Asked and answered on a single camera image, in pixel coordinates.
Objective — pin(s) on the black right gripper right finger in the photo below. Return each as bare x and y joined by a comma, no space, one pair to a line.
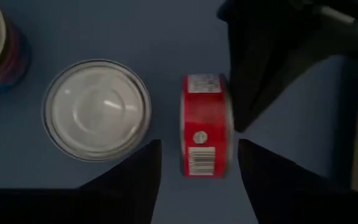
259,174

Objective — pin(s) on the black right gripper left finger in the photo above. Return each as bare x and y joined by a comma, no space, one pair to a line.
141,174

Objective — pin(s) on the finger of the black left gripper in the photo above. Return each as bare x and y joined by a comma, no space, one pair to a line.
241,77
269,77

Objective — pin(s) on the red tuna can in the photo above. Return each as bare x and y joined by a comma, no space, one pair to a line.
205,118

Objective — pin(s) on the blue label silver-top can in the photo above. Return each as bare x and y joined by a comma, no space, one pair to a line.
96,109

